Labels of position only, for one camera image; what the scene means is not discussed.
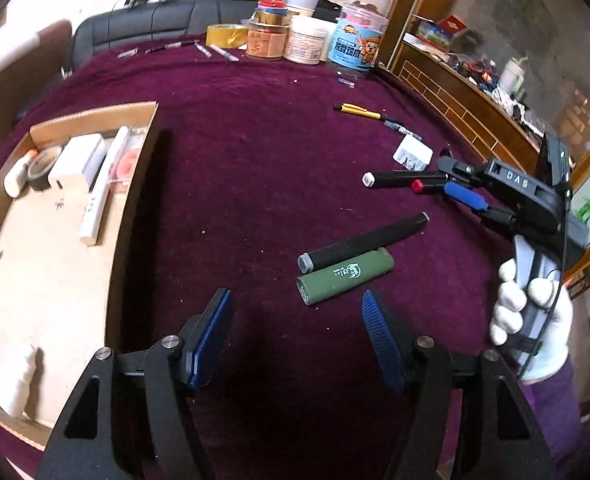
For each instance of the red-capped black marker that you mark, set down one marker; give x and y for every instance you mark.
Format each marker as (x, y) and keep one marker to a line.
(427, 185)

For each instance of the white-capped black marker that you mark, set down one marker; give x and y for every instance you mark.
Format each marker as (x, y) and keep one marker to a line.
(400, 179)

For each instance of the white pen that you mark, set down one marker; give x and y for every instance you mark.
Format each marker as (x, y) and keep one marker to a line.
(224, 52)

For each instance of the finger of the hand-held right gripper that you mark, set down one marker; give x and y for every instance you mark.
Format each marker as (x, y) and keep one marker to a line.
(457, 166)
(465, 195)

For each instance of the person's right hand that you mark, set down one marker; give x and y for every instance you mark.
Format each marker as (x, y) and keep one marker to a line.
(560, 330)

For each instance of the silver thin tool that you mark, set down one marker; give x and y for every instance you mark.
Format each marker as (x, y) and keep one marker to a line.
(128, 53)

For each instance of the brown chair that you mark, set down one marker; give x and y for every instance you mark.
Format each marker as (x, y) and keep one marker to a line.
(20, 90)

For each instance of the purple tablecloth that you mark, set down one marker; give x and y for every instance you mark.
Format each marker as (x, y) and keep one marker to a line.
(265, 160)

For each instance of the green cylindrical lighter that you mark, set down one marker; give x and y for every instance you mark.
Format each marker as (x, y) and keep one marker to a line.
(345, 275)

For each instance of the white pronged power adapter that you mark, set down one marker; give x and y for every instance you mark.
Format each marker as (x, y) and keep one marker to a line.
(413, 155)

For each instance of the clear jar with cartoon label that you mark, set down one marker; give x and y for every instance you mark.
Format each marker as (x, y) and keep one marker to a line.
(355, 45)

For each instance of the gold tape roll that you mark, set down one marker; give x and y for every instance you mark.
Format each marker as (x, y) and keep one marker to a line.
(226, 36)

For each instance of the jar with orange label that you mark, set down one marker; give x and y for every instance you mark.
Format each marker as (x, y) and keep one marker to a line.
(267, 42)

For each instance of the wooden brick-pattern counter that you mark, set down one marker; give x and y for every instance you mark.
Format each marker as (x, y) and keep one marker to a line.
(455, 105)

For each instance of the white cup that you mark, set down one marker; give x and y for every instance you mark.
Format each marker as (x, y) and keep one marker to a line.
(512, 76)

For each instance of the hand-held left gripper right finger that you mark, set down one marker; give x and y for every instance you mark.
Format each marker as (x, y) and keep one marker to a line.
(382, 342)

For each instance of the colourful cardboard box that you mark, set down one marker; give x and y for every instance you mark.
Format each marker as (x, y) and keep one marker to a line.
(440, 30)

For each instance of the white plastic bottle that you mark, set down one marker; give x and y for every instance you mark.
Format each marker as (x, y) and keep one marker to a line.
(17, 175)

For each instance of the dark thin pen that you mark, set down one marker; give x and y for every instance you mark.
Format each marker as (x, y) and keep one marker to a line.
(170, 47)

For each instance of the white charger block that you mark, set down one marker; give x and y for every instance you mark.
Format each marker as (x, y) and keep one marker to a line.
(77, 165)

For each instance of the grey-capped black marker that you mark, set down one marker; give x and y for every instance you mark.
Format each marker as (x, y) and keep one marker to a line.
(365, 240)

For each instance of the stack of coloured tape rolls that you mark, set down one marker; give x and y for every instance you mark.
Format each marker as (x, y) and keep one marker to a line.
(272, 9)

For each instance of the person's right forearm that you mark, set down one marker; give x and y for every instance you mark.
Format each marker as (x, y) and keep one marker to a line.
(560, 420)

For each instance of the black electrical tape roll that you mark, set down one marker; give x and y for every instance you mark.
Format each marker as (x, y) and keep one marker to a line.
(42, 167)

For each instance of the long white device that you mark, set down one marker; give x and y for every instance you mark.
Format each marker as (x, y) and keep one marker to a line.
(100, 190)

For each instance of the black sofa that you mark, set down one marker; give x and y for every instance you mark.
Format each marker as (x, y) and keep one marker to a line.
(165, 22)

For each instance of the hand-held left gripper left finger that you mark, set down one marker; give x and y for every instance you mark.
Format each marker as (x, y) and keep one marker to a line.
(212, 335)

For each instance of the yellow and black pen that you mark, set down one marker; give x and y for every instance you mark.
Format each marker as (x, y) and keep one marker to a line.
(357, 111)

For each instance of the white plastic jar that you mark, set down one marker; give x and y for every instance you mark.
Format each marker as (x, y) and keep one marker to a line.
(307, 42)

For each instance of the small clear tool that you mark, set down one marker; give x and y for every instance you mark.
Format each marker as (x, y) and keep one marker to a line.
(203, 49)

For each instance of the clear plastic case with red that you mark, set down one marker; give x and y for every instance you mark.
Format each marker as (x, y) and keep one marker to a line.
(127, 165)

